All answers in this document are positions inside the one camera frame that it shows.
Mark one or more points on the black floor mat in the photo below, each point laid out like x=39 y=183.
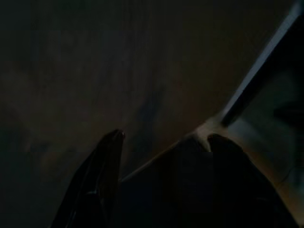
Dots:
x=171 y=190

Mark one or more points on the beige cabinet door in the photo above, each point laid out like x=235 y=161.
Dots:
x=118 y=71

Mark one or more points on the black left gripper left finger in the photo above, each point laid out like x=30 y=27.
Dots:
x=95 y=190

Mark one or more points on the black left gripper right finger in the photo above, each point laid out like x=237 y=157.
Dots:
x=242 y=194

